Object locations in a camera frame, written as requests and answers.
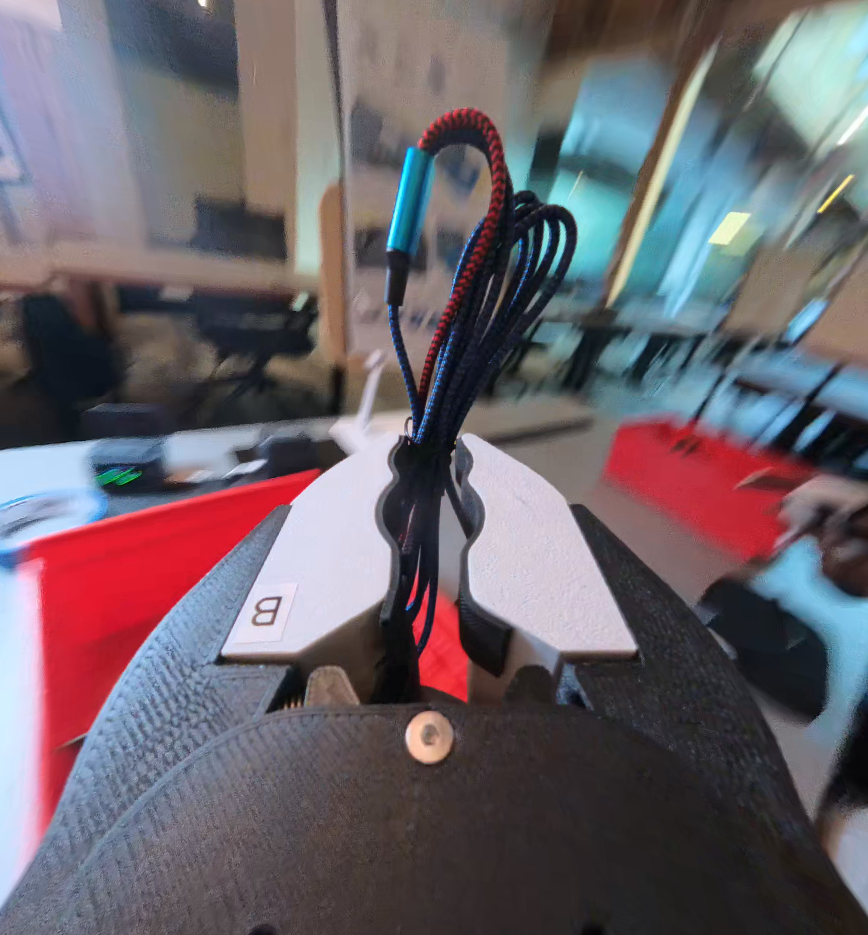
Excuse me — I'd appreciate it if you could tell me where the black device with green light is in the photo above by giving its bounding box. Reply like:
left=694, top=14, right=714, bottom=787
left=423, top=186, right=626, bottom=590
left=89, top=437, right=168, bottom=492

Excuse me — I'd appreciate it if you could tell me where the blue tape roll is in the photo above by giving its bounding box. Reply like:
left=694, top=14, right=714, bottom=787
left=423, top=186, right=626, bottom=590
left=0, top=491, right=111, bottom=572

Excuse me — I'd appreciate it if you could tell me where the red plastic bin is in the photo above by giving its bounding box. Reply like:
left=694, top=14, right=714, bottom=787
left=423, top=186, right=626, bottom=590
left=602, top=416, right=822, bottom=563
left=21, top=467, right=471, bottom=830

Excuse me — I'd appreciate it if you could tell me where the black office chair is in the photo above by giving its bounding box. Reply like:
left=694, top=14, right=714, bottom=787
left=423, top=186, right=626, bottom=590
left=193, top=292, right=318, bottom=399
left=21, top=292, right=121, bottom=410

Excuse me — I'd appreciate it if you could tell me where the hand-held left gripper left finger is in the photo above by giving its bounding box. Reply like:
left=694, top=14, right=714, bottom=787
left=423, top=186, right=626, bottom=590
left=222, top=432, right=409, bottom=685

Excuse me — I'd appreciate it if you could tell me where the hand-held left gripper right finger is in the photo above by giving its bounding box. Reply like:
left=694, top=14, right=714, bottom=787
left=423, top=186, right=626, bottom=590
left=454, top=432, right=639, bottom=704

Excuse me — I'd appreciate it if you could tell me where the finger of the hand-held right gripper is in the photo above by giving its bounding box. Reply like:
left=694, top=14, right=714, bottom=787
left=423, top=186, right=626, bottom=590
left=778, top=475, right=868, bottom=542

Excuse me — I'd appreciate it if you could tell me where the white stand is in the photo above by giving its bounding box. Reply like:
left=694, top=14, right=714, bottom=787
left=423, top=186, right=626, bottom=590
left=330, top=349, right=406, bottom=448

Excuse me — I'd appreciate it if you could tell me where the red and blue braided cable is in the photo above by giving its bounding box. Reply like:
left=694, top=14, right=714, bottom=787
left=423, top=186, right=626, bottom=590
left=383, top=108, right=579, bottom=704

